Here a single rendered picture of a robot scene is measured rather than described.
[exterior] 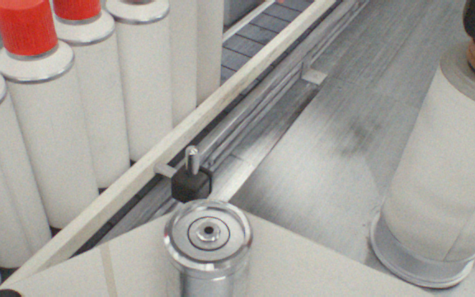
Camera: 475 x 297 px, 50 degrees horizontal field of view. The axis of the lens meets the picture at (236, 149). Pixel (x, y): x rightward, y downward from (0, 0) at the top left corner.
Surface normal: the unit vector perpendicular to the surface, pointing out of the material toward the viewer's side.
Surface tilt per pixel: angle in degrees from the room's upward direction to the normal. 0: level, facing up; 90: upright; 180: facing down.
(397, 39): 0
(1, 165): 90
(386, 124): 0
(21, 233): 90
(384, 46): 0
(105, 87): 90
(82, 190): 90
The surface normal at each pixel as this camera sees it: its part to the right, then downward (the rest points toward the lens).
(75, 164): 0.72, 0.51
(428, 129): -0.97, 0.13
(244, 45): 0.07, -0.73
